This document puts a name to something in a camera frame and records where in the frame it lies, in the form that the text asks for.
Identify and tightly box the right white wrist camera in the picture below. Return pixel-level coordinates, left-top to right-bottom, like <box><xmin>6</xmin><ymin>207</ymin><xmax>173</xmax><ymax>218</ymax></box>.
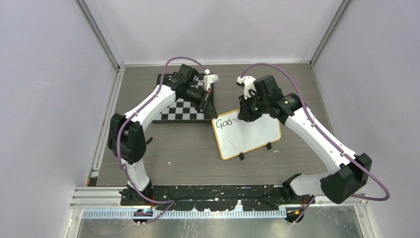
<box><xmin>237</xmin><ymin>76</ymin><xmax>257</xmax><ymax>100</ymax></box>

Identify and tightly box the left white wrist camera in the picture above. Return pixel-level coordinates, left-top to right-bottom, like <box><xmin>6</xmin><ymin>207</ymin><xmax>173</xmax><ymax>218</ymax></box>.
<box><xmin>203</xmin><ymin>73</ymin><xmax>219</xmax><ymax>91</ymax></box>

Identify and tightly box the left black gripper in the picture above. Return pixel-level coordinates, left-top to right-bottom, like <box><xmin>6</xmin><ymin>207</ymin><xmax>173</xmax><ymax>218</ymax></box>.
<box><xmin>181</xmin><ymin>86</ymin><xmax>218</xmax><ymax>119</ymax></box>

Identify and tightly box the black white checkerboard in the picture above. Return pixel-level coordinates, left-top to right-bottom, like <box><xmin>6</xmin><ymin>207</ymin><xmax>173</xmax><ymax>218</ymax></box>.
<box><xmin>153</xmin><ymin>73</ymin><xmax>214</xmax><ymax>124</ymax></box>

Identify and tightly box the yellow framed whiteboard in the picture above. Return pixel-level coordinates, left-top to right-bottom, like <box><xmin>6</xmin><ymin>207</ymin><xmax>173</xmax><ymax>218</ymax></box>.
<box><xmin>211</xmin><ymin>109</ymin><xmax>281</xmax><ymax>160</ymax></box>

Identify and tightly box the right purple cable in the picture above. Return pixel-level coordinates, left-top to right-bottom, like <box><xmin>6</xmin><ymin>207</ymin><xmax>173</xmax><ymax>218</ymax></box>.
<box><xmin>239</xmin><ymin>63</ymin><xmax>391</xmax><ymax>225</ymax></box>

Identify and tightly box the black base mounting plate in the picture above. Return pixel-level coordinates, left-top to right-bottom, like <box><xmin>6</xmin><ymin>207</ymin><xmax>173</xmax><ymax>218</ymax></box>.
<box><xmin>119</xmin><ymin>185</ymin><xmax>312</xmax><ymax>212</ymax></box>

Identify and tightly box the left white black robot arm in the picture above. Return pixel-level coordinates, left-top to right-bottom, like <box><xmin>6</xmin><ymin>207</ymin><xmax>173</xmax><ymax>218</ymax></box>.
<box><xmin>107</xmin><ymin>64</ymin><xmax>219</xmax><ymax>205</ymax></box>

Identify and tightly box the purple cable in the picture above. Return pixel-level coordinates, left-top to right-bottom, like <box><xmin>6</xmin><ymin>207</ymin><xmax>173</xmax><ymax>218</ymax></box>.
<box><xmin>116</xmin><ymin>56</ymin><xmax>210</xmax><ymax>225</ymax></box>
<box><xmin>239</xmin><ymin>63</ymin><xmax>391</xmax><ymax>225</ymax></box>

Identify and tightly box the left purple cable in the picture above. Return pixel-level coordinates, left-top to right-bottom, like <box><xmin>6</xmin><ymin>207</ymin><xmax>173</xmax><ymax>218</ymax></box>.
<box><xmin>116</xmin><ymin>56</ymin><xmax>210</xmax><ymax>225</ymax></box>

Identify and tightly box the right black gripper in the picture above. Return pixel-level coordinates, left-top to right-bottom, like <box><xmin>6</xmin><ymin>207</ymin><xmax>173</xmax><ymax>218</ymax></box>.
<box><xmin>239</xmin><ymin>90</ymin><xmax>269</xmax><ymax>122</ymax></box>

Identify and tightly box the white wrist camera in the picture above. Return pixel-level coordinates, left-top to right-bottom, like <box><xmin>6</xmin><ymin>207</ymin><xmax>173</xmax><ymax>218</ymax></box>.
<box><xmin>237</xmin><ymin>76</ymin><xmax>257</xmax><ymax>100</ymax></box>
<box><xmin>203</xmin><ymin>73</ymin><xmax>219</xmax><ymax>91</ymax></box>

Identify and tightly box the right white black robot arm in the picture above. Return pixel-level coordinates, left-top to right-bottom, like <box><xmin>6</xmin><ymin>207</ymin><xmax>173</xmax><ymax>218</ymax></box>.
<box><xmin>236</xmin><ymin>75</ymin><xmax>372</xmax><ymax>204</ymax></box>

